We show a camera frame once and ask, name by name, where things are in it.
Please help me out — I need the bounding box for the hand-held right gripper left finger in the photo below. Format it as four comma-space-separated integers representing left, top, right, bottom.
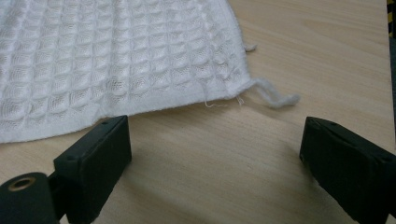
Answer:
53, 115, 133, 224

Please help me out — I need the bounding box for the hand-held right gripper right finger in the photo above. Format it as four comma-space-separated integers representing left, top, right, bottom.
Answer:
299, 116, 396, 224

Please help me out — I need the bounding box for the white waffle towel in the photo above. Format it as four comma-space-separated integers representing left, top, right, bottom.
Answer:
0, 0, 302, 144

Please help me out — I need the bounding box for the black striped stand base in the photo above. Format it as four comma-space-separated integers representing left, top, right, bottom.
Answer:
386, 0, 396, 39

